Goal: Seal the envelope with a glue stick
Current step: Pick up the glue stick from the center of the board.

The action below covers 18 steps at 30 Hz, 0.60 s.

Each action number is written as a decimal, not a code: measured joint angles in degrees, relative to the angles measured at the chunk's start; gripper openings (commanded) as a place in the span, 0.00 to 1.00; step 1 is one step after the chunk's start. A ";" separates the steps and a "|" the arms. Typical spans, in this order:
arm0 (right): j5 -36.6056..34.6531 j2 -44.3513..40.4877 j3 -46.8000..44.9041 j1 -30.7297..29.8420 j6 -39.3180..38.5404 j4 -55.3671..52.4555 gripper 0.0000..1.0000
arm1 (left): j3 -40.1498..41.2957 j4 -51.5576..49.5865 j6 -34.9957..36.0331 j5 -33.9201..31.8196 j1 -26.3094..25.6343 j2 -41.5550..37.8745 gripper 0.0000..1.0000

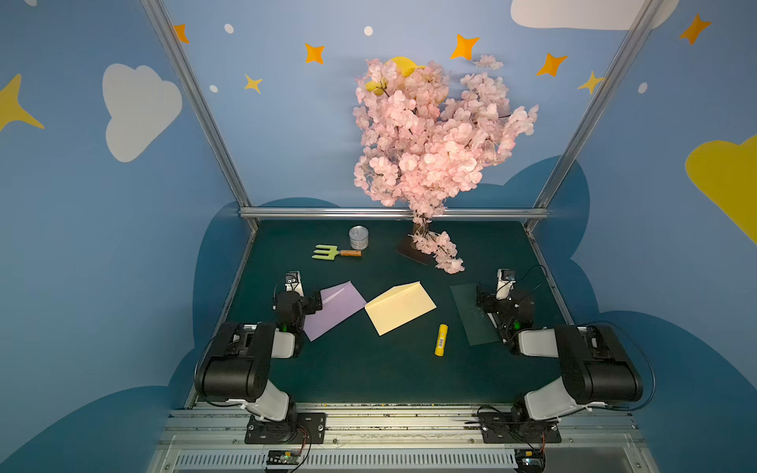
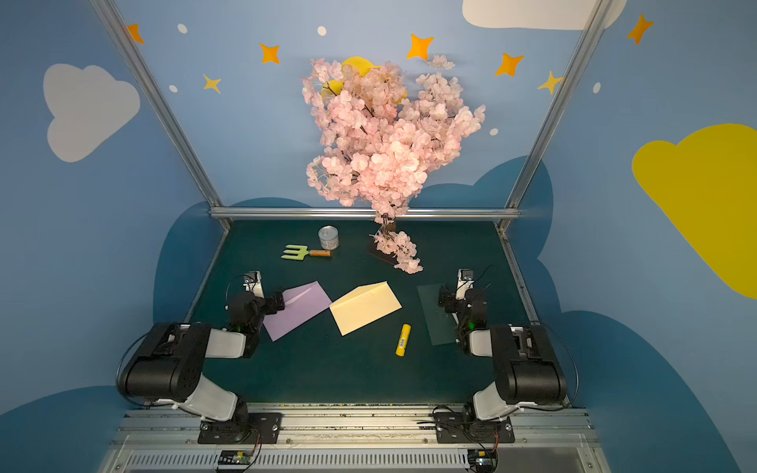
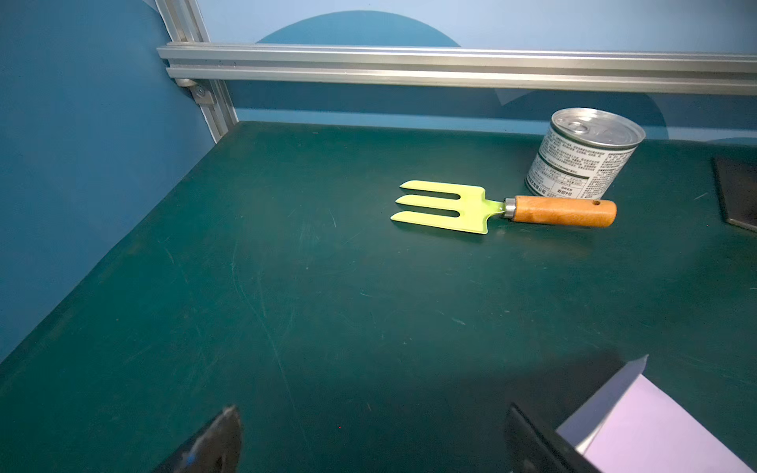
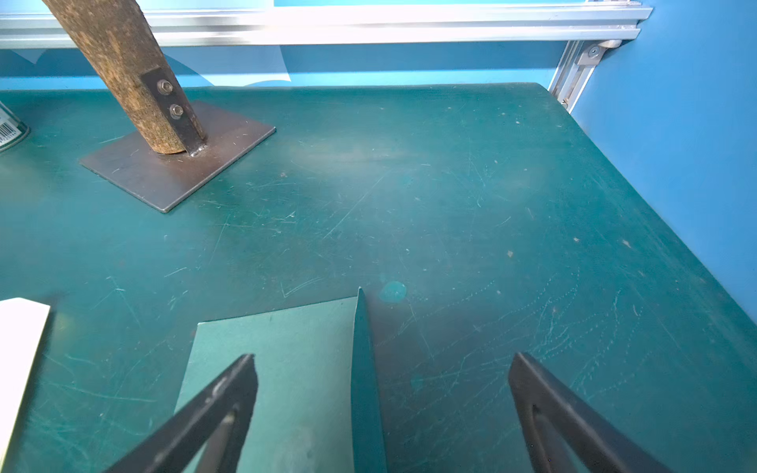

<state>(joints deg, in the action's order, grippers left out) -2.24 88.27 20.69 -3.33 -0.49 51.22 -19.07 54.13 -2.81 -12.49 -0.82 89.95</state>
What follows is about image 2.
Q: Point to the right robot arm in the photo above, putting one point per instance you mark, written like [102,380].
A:
[526,370]

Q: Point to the right aluminium frame post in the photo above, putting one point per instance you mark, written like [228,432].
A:
[574,72]

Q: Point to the back horizontal aluminium bar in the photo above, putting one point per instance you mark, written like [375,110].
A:
[261,213]

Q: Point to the purple envelope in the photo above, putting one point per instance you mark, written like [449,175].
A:
[300,305]

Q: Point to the cream yellow envelope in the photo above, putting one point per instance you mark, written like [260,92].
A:
[363,306]

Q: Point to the pink cherry blossom tree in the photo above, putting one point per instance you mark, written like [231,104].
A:
[380,145]

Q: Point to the right controller board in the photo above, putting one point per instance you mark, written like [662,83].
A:
[482,461]

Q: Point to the left controller board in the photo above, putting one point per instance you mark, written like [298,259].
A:
[234,461]

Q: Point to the green toy garden fork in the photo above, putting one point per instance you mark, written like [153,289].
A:
[299,253]

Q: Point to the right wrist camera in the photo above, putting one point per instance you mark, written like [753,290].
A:
[465,281]

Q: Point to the silver tin can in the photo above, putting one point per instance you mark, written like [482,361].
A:
[328,237]

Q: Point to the aluminium mounting rail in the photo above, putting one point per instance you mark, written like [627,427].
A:
[357,438]

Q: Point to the yellow glue stick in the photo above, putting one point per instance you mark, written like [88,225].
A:
[403,339]

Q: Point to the controller board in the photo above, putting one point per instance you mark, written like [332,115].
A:
[482,461]
[234,461]

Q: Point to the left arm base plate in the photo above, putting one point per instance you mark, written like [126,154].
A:
[249,429]

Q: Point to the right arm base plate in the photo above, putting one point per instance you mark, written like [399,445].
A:
[453,427]

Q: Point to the aluminium frame post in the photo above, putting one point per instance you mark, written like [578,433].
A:
[112,20]
[574,72]

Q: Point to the dark green envelope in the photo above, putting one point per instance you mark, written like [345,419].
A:
[440,324]

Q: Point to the left aluminium frame post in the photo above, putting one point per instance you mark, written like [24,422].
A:
[112,20]

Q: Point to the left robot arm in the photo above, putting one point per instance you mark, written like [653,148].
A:
[166,366]

